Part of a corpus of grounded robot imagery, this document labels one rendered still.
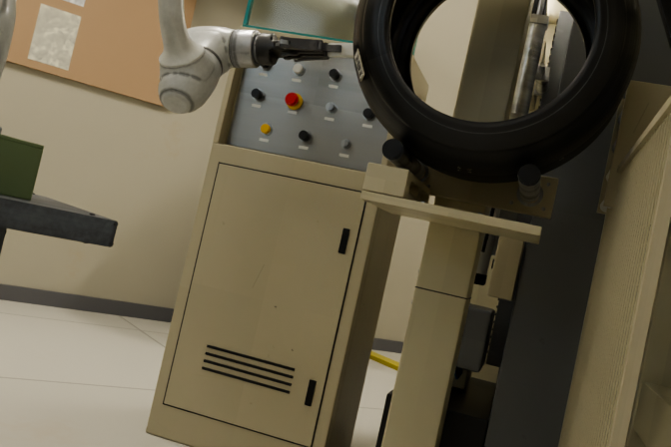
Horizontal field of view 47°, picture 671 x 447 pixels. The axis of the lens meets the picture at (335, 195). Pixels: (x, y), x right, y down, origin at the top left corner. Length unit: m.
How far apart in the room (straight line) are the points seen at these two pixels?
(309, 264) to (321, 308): 0.13
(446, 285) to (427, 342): 0.15
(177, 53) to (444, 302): 0.87
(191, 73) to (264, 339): 0.91
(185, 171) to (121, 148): 0.40
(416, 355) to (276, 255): 0.57
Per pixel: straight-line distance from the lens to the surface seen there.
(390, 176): 1.61
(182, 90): 1.72
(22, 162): 1.27
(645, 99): 1.93
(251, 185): 2.35
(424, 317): 1.96
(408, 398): 1.98
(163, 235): 4.64
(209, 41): 1.85
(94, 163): 4.49
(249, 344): 2.34
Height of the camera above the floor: 0.70
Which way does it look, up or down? 3 degrees up
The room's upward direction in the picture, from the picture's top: 13 degrees clockwise
